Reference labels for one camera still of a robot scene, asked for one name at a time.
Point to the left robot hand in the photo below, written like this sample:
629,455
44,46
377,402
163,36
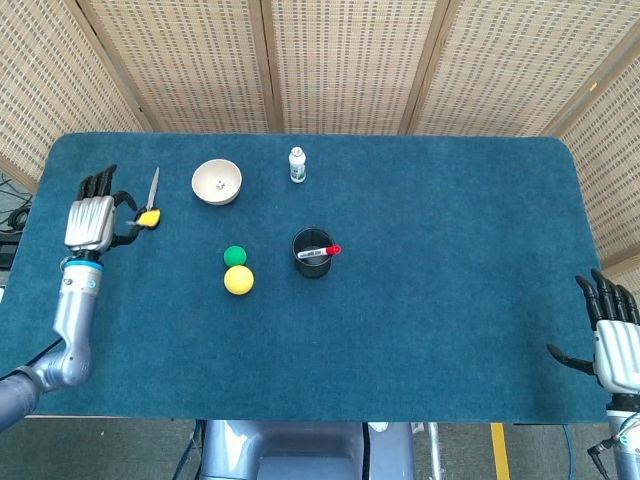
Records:
90,220

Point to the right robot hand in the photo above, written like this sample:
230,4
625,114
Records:
617,362

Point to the yellow plastic object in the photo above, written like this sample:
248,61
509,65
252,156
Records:
148,218

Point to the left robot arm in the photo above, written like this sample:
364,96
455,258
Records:
65,325

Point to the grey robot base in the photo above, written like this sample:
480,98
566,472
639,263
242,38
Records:
300,452

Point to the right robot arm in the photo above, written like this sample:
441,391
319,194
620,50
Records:
625,440

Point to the beige bowl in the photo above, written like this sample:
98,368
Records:
216,181

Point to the green ball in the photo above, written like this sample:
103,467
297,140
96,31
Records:
234,256

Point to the yellow ball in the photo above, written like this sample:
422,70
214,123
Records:
239,279

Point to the white bottle with green label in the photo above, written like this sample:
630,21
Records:
297,166

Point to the black mesh pen cup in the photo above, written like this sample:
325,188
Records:
312,260

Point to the blue table mat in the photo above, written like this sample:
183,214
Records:
400,300

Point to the red capped marker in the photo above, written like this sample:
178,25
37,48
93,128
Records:
320,251

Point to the woven folding screen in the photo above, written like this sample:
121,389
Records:
320,65

